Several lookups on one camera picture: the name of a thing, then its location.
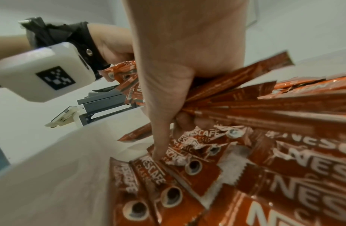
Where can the person's right hand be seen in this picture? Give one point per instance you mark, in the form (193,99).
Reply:
(184,44)

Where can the person's left hand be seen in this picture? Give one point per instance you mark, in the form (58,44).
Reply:
(114,44)

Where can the bunch of Nescafe sachets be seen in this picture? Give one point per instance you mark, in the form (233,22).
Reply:
(125,77)

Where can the white plastic tray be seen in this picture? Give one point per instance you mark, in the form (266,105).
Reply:
(50,176)

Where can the pile of red Nescafe sachets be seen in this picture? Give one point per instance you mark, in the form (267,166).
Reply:
(301,172)

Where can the black left wristband with markers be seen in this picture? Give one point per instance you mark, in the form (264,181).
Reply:
(64,35)

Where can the dark grey printer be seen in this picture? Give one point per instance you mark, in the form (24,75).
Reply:
(106,103)

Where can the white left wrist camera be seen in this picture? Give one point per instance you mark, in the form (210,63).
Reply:
(44,72)

